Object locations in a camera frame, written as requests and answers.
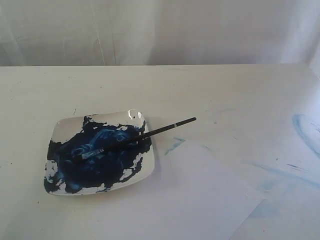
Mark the white backdrop curtain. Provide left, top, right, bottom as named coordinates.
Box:
left=0, top=0, right=320, bottom=66

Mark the white paper sheet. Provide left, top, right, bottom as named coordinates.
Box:
left=97, top=141, right=262, bottom=240

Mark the black paintbrush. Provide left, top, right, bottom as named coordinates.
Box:
left=72, top=117, right=197, bottom=164

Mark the white square paint plate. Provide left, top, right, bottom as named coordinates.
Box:
left=43, top=109, right=155, bottom=196

